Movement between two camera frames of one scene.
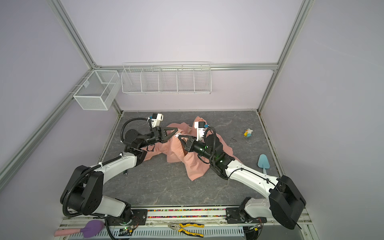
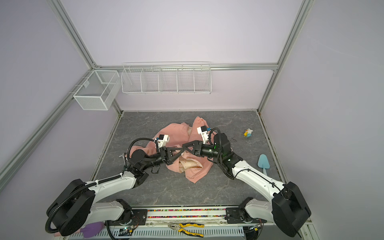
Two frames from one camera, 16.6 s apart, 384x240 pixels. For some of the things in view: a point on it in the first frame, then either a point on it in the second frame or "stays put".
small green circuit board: x=125 y=231 stays put
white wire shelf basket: x=166 y=77 stays put
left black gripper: x=160 y=135 -> x=170 y=158
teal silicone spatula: x=263 y=163 stays put
